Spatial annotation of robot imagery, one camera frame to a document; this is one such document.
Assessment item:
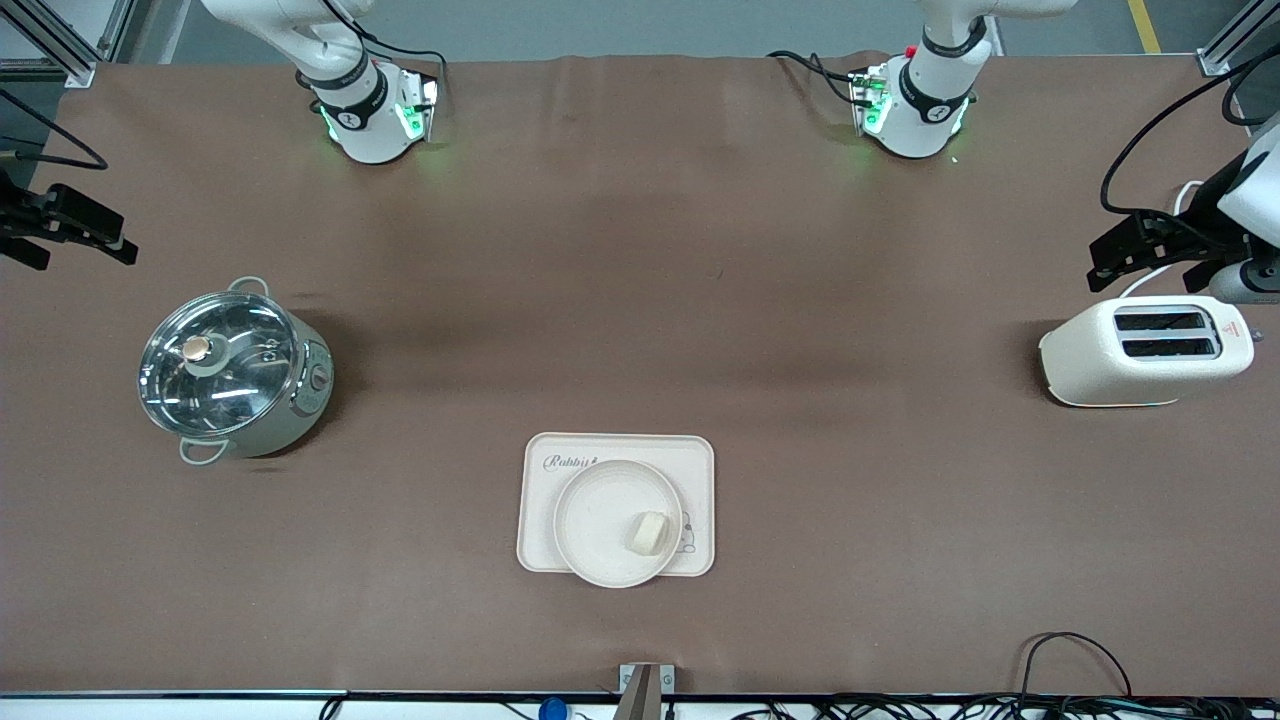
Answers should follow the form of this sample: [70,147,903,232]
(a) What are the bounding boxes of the pale steamed bun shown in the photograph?
[628,511,671,555]

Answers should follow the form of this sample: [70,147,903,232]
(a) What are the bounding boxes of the beige round plate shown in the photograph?
[553,459,686,589]

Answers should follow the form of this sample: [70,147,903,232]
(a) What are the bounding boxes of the cream two-slot toaster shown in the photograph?
[1038,295,1257,409]

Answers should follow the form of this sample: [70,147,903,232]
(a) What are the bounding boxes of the glass pot lid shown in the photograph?
[137,291,300,440]

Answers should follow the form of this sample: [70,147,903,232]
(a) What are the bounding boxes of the grey electric cooking pot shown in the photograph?
[140,276,336,467]

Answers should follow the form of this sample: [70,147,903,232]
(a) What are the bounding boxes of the brown table mat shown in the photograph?
[0,52,1280,699]

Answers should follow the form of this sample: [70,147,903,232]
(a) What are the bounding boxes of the beige rabbit print tray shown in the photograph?
[516,432,717,580]

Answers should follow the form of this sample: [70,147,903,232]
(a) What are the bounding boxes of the white toaster power cable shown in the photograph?
[1118,179,1204,301]

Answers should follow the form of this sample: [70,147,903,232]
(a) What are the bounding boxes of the aluminium frame post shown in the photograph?
[1198,0,1280,78]
[0,0,138,89]

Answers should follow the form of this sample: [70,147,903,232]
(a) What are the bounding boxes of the black base cable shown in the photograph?
[335,15,448,93]
[767,49,863,107]

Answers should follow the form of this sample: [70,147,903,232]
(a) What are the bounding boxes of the black looped cable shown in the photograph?
[1018,631,1133,701]

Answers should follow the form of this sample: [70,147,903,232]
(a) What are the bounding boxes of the black cable bundle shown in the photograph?
[730,694,1280,720]

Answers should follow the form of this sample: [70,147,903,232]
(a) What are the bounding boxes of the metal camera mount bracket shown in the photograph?
[618,663,676,720]

